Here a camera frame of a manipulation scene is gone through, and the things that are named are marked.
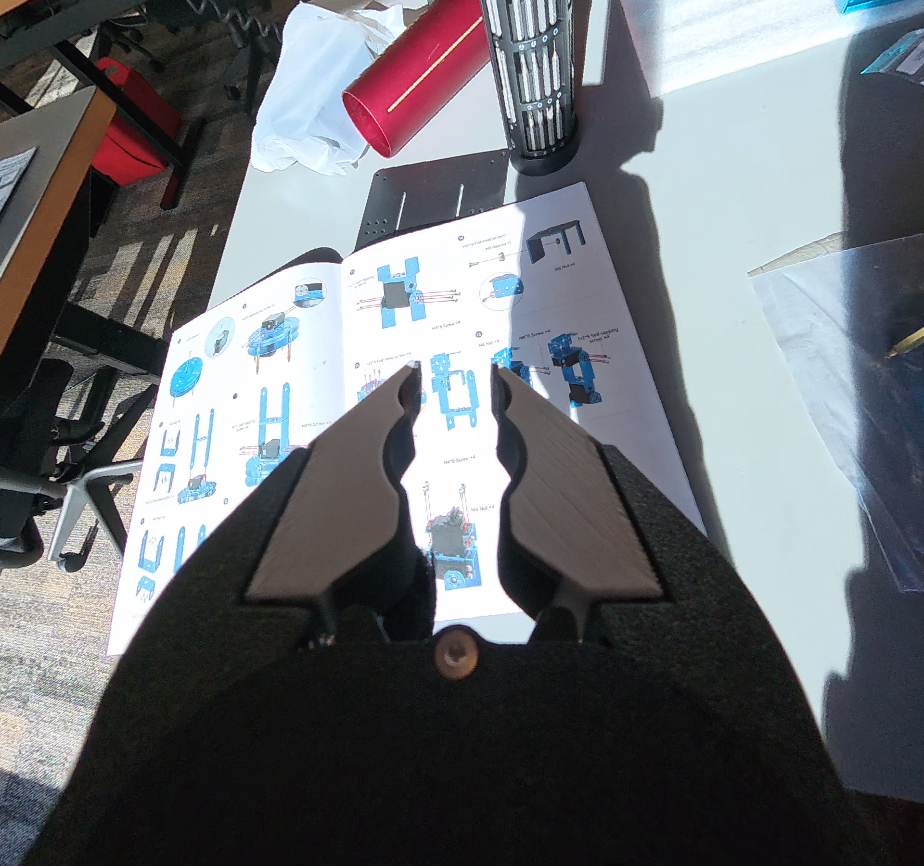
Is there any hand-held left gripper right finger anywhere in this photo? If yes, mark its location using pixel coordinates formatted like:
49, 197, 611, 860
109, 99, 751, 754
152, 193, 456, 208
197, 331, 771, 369
491, 363, 667, 618

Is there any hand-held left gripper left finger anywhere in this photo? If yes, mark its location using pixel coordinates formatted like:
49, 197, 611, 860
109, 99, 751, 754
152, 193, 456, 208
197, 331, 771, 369
244, 362, 428, 618

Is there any grey desk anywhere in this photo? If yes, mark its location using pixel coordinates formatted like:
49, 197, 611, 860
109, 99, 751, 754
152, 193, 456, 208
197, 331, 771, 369
205, 0, 924, 802

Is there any white instruction booklet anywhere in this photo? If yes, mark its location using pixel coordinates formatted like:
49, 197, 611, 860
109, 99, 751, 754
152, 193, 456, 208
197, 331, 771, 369
107, 180, 708, 658

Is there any grey-base office chair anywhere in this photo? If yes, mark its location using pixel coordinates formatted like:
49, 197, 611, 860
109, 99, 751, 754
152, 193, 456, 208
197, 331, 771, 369
0, 357, 163, 573

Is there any large clear plastic bag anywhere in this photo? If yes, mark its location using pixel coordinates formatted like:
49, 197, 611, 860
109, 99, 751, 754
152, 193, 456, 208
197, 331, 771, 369
747, 231, 924, 593

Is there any black metal plate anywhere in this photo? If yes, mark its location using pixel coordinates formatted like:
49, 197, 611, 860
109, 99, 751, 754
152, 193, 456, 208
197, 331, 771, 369
354, 148, 513, 255

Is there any white crumpled plastic bag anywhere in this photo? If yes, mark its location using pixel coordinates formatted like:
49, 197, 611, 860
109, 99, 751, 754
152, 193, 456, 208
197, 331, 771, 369
250, 0, 409, 176

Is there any red storage box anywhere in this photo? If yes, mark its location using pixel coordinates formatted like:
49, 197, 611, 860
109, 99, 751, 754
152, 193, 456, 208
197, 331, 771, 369
90, 56, 183, 190

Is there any black office chair base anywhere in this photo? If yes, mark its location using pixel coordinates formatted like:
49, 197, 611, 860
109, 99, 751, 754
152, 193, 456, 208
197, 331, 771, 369
224, 32, 279, 120

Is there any black screwdriver bit holder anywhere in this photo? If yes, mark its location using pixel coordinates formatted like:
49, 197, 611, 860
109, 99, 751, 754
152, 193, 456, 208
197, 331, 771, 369
465, 0, 582, 178

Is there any red metal tube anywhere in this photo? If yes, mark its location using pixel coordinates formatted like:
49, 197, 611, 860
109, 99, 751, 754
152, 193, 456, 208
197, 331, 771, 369
341, 0, 499, 160

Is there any white foam sheet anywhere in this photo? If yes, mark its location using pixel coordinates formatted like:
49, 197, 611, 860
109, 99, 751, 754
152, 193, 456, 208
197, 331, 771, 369
599, 0, 924, 98

